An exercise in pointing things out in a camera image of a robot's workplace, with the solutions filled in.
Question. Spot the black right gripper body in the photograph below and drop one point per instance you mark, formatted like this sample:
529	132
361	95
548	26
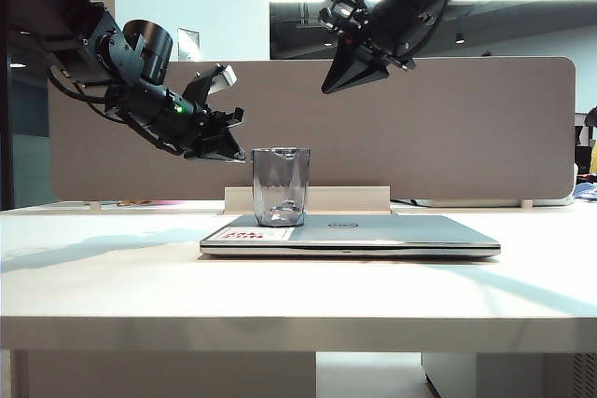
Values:
401	20

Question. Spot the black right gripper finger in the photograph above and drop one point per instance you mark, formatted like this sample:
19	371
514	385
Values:
345	67
368	74

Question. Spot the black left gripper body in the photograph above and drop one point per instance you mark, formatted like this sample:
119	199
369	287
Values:
186	125

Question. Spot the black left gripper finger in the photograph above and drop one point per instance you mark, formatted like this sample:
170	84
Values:
226	144
205	154

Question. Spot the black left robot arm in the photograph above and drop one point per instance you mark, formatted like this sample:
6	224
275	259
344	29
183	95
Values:
60	11

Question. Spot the silver closed laptop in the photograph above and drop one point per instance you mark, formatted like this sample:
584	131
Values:
396	234

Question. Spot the black ceiling spot lamp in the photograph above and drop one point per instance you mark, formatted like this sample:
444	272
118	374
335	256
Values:
460	38

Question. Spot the brown fabric desk divider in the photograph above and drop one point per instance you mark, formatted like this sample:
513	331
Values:
396	137

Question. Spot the pink and orange papers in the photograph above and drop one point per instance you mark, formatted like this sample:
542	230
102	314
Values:
154	203

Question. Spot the white sticker with red print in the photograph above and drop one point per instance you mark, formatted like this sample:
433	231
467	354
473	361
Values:
233	234

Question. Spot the dark-haired person's head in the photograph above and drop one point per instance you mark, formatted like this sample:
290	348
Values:
487	54

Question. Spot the flat white device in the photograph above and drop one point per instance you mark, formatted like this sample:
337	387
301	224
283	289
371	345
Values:
466	203

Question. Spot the dark glass door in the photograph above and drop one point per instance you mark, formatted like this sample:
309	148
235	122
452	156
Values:
23	137

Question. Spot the beige under-desk panel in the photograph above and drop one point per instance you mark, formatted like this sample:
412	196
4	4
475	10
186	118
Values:
163	374

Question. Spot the person in yellow top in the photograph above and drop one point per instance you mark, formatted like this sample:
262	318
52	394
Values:
593	146

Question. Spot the blue patterned cloth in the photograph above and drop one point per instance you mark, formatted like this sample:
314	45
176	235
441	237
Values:
585	193

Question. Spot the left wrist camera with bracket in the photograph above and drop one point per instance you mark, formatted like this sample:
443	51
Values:
219	81

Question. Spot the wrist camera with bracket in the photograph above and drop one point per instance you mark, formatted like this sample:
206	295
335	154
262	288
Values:
342	6
219	81

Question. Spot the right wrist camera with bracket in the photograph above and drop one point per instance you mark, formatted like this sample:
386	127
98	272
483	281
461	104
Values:
342	6

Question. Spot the framed wall notice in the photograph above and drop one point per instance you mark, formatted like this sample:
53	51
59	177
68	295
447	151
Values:
190	46

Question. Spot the beige divider bracket foot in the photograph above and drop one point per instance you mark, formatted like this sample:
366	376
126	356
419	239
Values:
526	204
95	206

